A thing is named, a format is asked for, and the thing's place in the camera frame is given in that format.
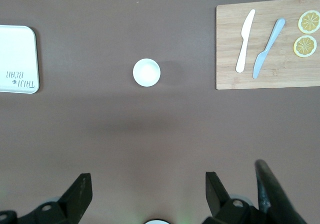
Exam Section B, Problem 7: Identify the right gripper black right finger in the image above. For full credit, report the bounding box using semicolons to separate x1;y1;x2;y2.
202;171;266;224

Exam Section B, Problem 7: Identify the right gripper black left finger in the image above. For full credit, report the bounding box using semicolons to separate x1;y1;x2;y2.
17;172;93;224

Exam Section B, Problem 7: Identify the white plastic cup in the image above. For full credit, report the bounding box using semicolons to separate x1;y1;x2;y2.
132;58;162;87

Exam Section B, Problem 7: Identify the cream bear print tray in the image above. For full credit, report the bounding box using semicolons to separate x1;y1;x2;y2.
0;25;40;94

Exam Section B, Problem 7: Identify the bamboo cutting board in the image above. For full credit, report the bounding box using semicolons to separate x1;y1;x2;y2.
215;0;320;91

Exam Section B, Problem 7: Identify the white plastic knife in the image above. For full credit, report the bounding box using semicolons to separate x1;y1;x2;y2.
235;9;256;74

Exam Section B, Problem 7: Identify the grey plastic knife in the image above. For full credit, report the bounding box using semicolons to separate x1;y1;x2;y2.
252;18;286;80

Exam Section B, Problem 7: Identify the dried lemon slice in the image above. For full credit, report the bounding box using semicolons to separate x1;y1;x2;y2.
292;35;318;58
297;10;320;35

